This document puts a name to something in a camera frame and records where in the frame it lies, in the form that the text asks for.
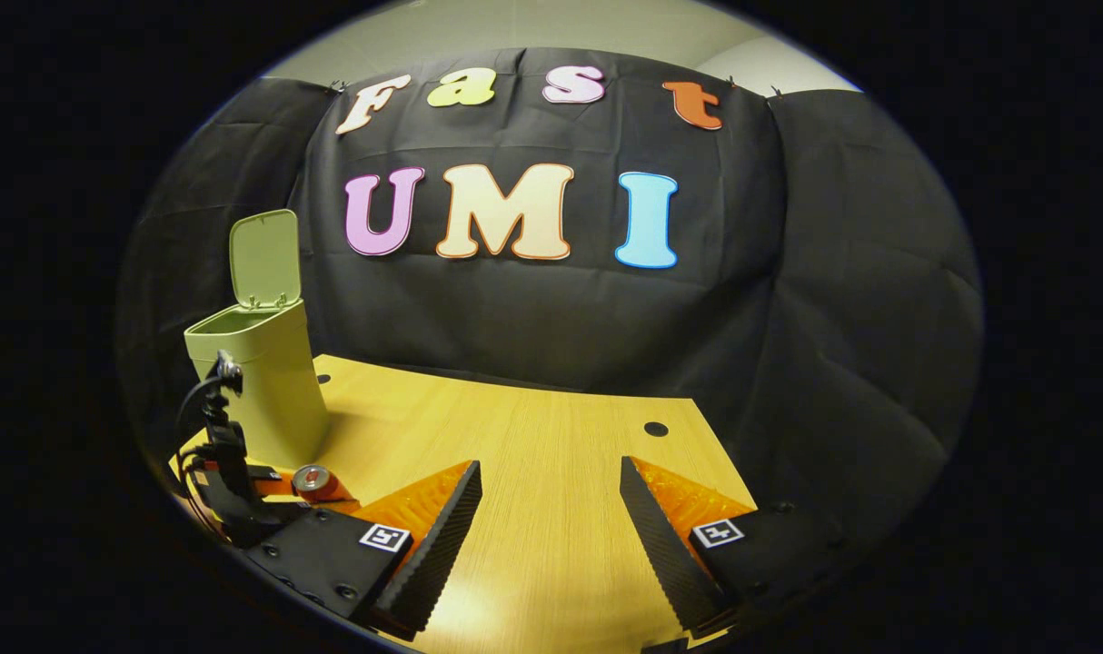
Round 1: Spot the black backdrop cloth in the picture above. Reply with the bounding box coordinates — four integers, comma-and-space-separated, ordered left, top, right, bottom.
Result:
115, 47, 984, 582

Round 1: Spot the wooden desktop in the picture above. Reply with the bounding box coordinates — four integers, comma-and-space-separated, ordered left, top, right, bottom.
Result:
168, 354, 757, 654

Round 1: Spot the orange pop can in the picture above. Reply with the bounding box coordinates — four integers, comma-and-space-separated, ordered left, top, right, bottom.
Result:
293, 463, 358, 506

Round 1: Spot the pale green desktop garbage bin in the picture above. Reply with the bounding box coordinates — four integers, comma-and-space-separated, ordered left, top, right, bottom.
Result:
184, 209, 332, 470

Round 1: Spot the black cable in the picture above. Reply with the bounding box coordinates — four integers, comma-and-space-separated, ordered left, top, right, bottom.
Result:
174, 374, 225, 482

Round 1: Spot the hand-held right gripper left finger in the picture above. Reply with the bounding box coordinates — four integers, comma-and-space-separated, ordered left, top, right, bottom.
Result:
247, 461, 483, 639

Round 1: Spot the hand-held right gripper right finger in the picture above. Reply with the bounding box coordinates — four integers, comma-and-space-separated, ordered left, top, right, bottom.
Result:
619, 456, 845, 639

